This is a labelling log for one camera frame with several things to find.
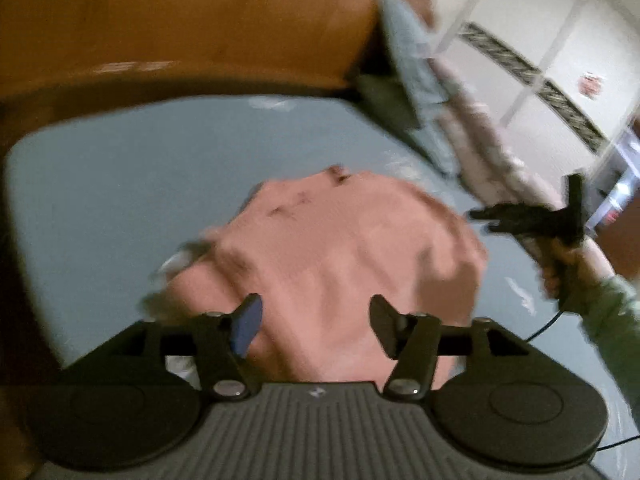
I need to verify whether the person's right hand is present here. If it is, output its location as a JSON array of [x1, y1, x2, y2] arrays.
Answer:
[[537, 237, 609, 309]]

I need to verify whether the teal pillow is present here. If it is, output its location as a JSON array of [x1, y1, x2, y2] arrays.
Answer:
[[350, 0, 462, 177]]

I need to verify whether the folded pink floral quilt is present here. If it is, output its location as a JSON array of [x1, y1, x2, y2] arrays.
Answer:
[[434, 57, 617, 281]]

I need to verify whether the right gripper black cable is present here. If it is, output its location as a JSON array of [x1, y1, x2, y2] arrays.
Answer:
[[525, 305, 640, 453]]

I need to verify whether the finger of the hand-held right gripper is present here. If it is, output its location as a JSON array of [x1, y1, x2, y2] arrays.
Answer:
[[467, 204, 552, 223], [487, 221, 552, 237]]

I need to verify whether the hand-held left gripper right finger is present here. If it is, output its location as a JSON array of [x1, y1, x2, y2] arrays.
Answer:
[[369, 295, 532, 401]]

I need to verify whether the wooden headboard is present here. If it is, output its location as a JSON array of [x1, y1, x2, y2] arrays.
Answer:
[[0, 0, 437, 127]]

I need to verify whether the white wardrobe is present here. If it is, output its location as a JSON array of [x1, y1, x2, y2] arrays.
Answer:
[[415, 0, 640, 181]]

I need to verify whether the pink striped knit sweater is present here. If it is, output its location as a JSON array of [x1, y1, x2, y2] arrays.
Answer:
[[150, 165, 489, 391]]

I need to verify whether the clear plastic storage box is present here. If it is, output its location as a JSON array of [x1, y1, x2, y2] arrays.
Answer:
[[589, 135, 640, 232]]

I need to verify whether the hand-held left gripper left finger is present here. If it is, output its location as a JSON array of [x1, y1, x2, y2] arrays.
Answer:
[[107, 294, 264, 401]]

